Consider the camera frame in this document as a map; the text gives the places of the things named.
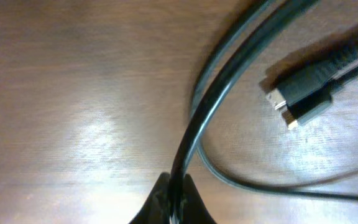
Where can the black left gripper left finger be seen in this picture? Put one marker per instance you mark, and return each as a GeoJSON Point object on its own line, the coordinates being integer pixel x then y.
{"type": "Point", "coordinates": [156, 208]}

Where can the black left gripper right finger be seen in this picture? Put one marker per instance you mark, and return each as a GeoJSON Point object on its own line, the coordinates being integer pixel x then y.
{"type": "Point", "coordinates": [193, 210]}

